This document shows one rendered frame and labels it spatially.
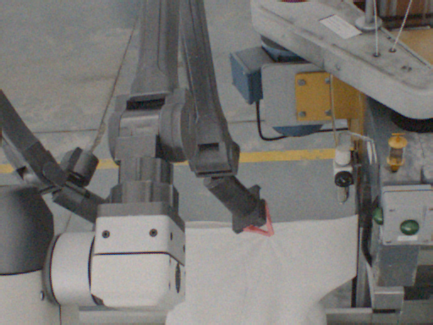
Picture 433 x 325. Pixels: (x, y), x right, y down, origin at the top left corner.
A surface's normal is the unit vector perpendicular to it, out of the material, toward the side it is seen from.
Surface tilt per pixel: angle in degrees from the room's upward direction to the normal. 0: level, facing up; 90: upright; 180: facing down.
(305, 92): 90
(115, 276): 30
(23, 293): 61
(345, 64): 90
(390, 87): 90
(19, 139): 50
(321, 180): 0
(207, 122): 69
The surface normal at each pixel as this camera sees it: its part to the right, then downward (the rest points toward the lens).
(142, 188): 0.05, -0.31
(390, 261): -0.07, 0.67
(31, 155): 0.69, -0.18
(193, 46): -0.19, 0.37
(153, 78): -0.25, -0.33
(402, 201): -0.12, -0.74
